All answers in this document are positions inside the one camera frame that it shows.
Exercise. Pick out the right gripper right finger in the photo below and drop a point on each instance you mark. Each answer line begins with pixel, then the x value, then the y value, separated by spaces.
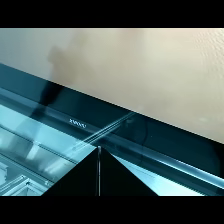
pixel 121 181

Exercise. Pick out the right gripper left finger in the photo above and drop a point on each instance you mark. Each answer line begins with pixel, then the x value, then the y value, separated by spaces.
pixel 79 180

